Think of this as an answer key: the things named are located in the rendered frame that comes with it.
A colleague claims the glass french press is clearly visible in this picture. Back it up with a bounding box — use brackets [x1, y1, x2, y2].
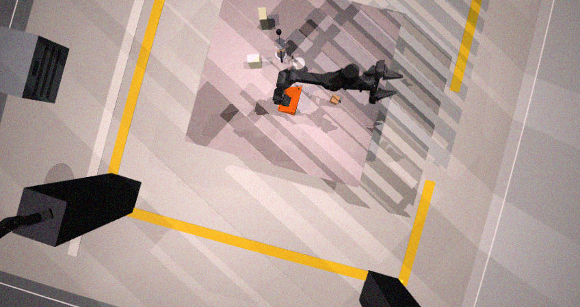
[274, 29, 287, 63]

